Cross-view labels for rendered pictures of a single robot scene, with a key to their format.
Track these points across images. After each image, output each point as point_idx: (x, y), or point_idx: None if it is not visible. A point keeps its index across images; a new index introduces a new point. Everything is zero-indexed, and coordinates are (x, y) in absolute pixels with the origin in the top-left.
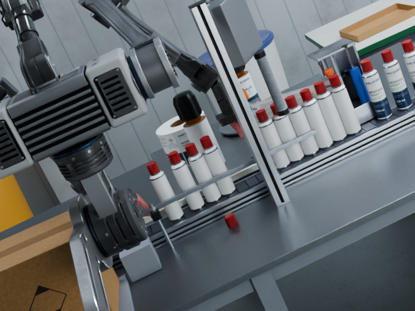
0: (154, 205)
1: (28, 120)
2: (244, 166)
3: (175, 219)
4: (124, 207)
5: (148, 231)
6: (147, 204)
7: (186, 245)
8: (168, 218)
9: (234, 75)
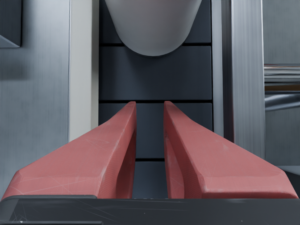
0: (235, 63)
1: None
2: None
3: (189, 31)
4: None
5: (159, 175)
6: (127, 118)
7: (297, 55)
8: (117, 62)
9: None
